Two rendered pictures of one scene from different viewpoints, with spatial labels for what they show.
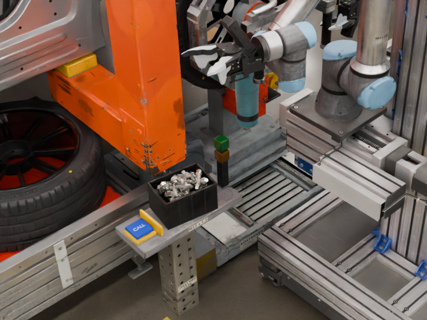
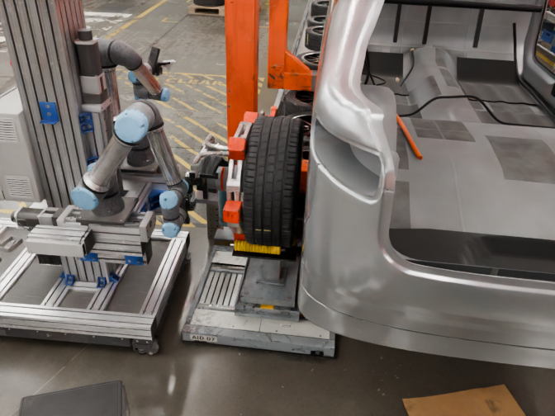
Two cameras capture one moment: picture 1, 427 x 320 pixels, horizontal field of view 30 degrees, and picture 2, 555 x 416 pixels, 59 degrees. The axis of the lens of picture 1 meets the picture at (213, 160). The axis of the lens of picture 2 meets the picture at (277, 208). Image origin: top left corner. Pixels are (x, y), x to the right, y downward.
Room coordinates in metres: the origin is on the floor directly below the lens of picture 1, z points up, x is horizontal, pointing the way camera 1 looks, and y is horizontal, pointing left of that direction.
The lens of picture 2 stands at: (4.33, -1.65, 2.09)
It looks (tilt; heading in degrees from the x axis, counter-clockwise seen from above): 32 degrees down; 133
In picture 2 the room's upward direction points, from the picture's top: 2 degrees clockwise
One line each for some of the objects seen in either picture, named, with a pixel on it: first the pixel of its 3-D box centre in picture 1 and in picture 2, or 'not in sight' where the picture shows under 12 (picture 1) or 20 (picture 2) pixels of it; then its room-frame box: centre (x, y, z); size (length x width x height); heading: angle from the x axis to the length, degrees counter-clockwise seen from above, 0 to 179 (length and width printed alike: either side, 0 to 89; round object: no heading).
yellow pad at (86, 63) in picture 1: (73, 60); not in sight; (2.66, 0.52, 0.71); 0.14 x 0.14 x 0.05; 38
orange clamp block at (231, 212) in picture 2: not in sight; (232, 211); (2.87, -0.41, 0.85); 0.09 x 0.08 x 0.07; 128
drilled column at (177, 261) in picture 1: (177, 263); (215, 210); (2.03, 0.15, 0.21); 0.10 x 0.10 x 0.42; 38
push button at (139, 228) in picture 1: (139, 230); not in sight; (1.94, 0.26, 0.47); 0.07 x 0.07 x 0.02; 38
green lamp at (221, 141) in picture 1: (221, 143); not in sight; (2.17, -0.03, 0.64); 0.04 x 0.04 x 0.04; 38
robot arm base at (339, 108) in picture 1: (338, 94); (139, 152); (2.09, -0.41, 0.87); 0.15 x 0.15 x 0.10
